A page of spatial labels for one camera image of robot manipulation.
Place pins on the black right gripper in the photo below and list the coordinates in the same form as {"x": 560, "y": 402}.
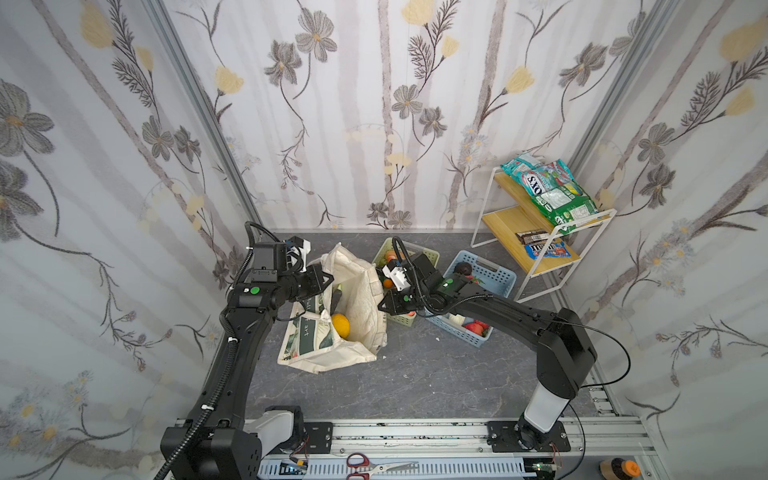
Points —
{"x": 389, "y": 301}

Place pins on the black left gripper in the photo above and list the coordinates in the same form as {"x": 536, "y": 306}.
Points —
{"x": 321, "y": 283}

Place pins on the dark toy cucumber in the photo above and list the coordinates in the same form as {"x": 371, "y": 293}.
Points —
{"x": 335, "y": 300}

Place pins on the light green plastic basket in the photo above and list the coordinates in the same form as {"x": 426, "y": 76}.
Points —
{"x": 387, "y": 253}

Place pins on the cream canvas grocery bag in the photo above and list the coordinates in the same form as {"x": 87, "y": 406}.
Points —
{"x": 311, "y": 343}

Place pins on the light blue plastic basket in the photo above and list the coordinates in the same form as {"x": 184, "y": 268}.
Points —
{"x": 488, "y": 275}

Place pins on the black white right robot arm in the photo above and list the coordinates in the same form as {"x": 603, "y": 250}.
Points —
{"x": 565, "y": 354}

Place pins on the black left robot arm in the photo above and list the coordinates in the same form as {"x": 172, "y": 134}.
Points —
{"x": 211, "y": 442}

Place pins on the brown candy bag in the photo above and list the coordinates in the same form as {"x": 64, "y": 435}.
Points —
{"x": 531, "y": 237}

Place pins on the green snack bag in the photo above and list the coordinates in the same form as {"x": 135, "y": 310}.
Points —
{"x": 552, "y": 190}

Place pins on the dark brown toy fruit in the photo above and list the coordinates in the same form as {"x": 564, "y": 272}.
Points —
{"x": 463, "y": 268}

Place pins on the white metal wooden shelf rack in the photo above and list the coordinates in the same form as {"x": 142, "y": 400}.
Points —
{"x": 543, "y": 276}

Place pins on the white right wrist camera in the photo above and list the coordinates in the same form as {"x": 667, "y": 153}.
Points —
{"x": 397, "y": 274}

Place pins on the red handled scissors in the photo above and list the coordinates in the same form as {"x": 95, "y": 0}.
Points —
{"x": 361, "y": 467}

